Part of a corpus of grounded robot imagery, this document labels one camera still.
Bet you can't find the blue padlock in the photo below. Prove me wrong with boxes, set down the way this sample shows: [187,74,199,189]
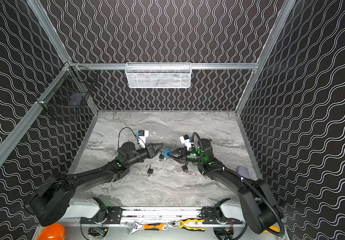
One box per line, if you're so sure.
[162,149,171,159]

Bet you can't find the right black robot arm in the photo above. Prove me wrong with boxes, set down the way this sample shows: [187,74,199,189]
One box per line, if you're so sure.
[163,139,285,237]

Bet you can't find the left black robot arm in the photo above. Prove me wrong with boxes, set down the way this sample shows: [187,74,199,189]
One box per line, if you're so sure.
[29,142,164,227]

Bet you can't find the black padlock right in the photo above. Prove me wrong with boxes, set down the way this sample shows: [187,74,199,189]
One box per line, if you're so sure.
[181,165,188,173]

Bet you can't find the black padlock middle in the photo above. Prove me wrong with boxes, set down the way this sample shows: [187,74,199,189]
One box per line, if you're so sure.
[147,164,154,177]

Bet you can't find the grey oblong pad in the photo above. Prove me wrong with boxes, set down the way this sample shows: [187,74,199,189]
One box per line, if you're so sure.
[236,166,250,180]

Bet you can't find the orange hard hat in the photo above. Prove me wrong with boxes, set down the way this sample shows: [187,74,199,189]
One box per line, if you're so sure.
[37,224,66,240]

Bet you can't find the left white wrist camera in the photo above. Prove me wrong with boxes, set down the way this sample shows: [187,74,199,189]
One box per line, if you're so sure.
[136,130,149,149]

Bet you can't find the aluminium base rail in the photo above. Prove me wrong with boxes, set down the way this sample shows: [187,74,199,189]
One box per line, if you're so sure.
[82,205,244,226]

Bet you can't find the yellow handled pliers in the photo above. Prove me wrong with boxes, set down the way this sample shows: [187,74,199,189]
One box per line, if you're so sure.
[168,219,205,232]

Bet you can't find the black corrugated cable conduit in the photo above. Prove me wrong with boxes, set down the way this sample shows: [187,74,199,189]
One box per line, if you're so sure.
[191,131,285,238]

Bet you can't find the white wire basket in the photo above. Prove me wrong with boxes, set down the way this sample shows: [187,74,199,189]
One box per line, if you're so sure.
[125,62,192,89]

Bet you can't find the adjustable wrench orange handle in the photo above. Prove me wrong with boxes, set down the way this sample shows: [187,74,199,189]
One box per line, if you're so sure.
[128,222,169,235]

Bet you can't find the black wire basket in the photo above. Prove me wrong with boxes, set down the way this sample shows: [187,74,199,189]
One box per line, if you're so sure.
[39,62,98,122]

